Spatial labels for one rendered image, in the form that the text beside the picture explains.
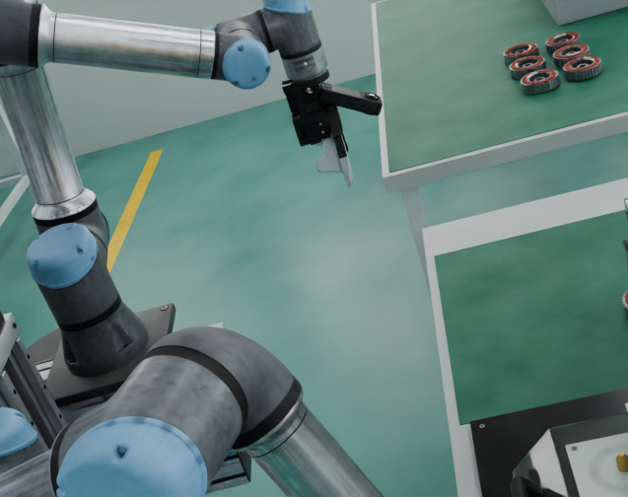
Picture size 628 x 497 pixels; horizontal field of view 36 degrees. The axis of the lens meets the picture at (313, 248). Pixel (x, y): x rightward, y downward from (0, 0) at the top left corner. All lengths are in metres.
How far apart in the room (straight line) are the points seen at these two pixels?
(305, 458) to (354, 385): 2.25
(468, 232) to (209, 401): 1.53
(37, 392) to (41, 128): 0.45
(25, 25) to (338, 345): 2.16
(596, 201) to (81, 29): 1.30
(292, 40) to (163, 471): 1.01
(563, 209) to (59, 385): 1.22
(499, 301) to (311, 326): 1.63
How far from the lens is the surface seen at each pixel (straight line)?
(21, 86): 1.69
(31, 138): 1.71
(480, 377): 1.85
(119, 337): 1.70
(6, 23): 1.53
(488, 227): 2.33
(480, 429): 1.71
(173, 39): 1.54
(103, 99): 6.17
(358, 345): 3.40
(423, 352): 3.27
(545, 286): 2.06
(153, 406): 0.84
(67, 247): 1.65
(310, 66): 1.69
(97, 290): 1.66
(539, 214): 2.33
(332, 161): 1.73
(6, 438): 1.23
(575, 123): 2.75
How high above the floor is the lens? 1.87
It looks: 27 degrees down
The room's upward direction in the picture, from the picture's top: 19 degrees counter-clockwise
